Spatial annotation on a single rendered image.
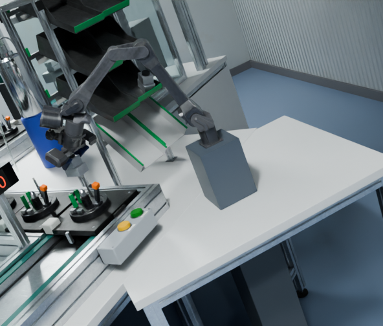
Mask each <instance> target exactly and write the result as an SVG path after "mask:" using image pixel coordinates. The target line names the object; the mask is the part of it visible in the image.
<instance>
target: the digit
mask: <svg viewBox="0 0 383 326"><path fill-rule="evenodd" d="M9 186H11V185H10V183H9V181H8V179H7V177H6V175H5V174H4V172H3V170H2V169H1V170H0V193H1V192H3V191H4V190H6V189H7V188H8V187H9Z"/></svg>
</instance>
